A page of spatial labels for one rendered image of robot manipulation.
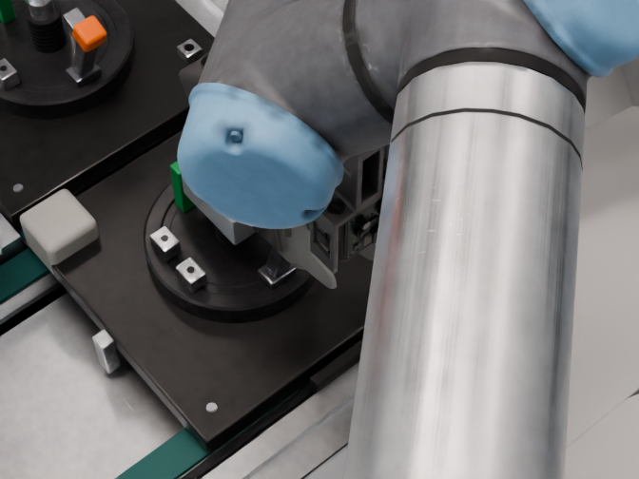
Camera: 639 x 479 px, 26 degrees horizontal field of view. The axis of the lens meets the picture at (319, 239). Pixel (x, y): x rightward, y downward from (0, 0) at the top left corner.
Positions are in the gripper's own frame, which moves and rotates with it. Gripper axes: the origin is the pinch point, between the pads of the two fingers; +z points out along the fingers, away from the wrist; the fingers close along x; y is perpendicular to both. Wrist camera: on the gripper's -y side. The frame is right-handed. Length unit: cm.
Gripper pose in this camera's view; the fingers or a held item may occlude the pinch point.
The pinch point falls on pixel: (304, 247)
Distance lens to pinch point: 96.1
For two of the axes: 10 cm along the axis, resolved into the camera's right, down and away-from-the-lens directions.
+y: 6.4, 6.4, -4.3
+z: 0.0, 5.6, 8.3
